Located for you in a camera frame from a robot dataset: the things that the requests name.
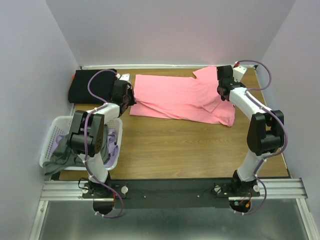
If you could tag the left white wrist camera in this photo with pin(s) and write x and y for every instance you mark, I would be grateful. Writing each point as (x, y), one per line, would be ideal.
(123, 77)

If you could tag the white wall base trim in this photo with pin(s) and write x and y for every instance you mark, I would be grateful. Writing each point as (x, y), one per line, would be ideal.
(144, 66)

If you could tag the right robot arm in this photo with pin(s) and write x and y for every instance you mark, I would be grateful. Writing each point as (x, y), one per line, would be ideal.
(266, 128)

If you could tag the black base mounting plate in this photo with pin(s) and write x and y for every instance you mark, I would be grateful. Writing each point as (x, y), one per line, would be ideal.
(134, 202)

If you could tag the aluminium extrusion rail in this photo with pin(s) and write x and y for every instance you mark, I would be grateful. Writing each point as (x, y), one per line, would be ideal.
(270, 188)

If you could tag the white plastic laundry basket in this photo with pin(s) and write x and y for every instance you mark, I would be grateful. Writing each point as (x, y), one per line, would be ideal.
(60, 127)

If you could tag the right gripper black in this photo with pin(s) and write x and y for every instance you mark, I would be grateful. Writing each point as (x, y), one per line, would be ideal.
(235, 82)

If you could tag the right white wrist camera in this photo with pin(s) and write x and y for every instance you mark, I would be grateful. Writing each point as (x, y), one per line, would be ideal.
(238, 73)

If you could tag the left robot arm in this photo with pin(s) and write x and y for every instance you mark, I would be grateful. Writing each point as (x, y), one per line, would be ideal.
(87, 129)

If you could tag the lavender t shirt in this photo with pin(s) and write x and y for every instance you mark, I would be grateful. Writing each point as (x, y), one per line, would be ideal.
(113, 147)

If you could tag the pink t shirt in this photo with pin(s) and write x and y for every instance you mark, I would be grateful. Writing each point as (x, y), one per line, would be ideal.
(182, 98)

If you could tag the grey t shirt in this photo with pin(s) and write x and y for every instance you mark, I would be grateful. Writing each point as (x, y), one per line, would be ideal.
(63, 156)

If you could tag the black folded t shirt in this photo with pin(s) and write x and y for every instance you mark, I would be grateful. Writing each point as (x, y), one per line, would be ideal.
(100, 86)

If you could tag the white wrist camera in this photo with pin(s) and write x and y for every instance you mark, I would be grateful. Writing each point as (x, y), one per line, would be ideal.
(123, 77)
(238, 73)

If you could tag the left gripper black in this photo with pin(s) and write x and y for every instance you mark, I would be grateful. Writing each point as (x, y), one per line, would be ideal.
(129, 90)

